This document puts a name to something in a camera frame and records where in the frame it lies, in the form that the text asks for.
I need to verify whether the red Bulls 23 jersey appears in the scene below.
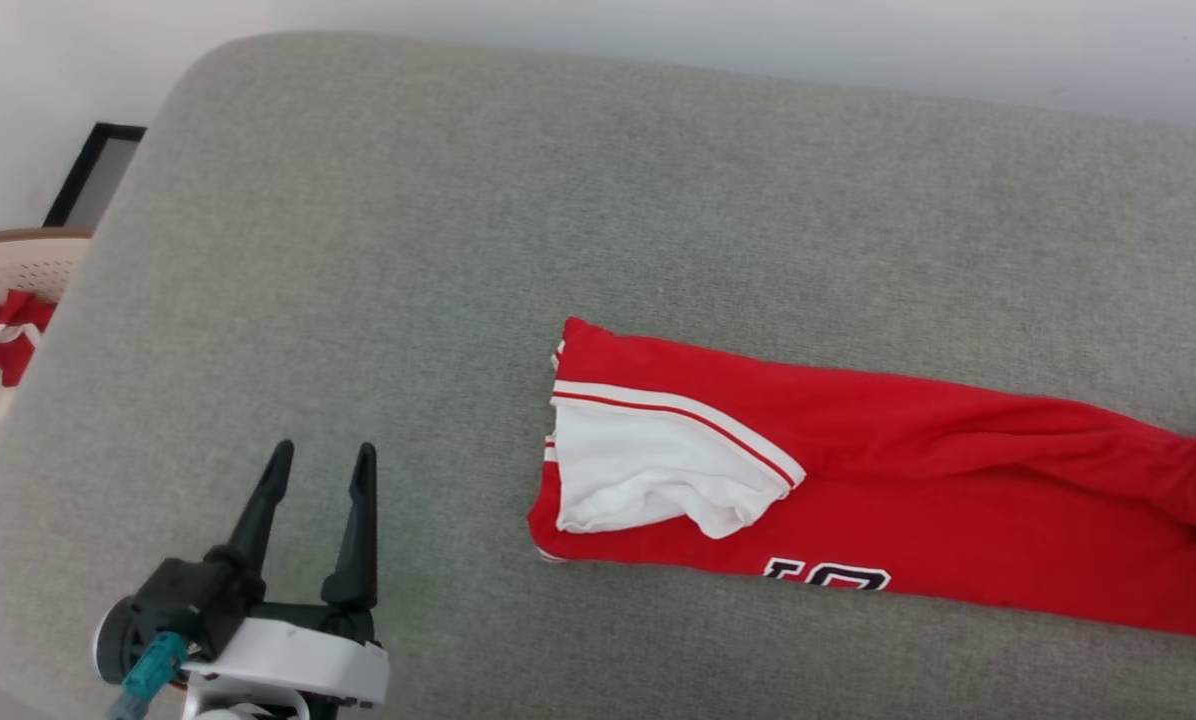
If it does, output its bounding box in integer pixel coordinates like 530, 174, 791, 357
527, 316, 1196, 642

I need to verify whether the black framed panel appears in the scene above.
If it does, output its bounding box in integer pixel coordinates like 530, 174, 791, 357
42, 121, 148, 230

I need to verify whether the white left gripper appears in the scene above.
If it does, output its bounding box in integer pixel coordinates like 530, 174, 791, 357
179, 439, 392, 707

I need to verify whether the teal left camera cable plug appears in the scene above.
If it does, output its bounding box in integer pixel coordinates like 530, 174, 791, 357
107, 631, 190, 720

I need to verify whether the red garment with white trim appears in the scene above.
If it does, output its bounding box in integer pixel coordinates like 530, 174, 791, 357
0, 289, 60, 389

